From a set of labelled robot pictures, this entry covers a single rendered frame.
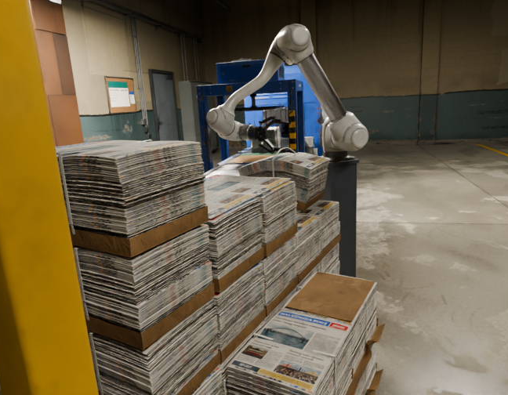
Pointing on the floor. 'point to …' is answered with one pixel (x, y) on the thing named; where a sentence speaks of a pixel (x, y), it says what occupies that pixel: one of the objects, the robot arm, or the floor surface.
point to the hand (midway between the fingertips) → (284, 135)
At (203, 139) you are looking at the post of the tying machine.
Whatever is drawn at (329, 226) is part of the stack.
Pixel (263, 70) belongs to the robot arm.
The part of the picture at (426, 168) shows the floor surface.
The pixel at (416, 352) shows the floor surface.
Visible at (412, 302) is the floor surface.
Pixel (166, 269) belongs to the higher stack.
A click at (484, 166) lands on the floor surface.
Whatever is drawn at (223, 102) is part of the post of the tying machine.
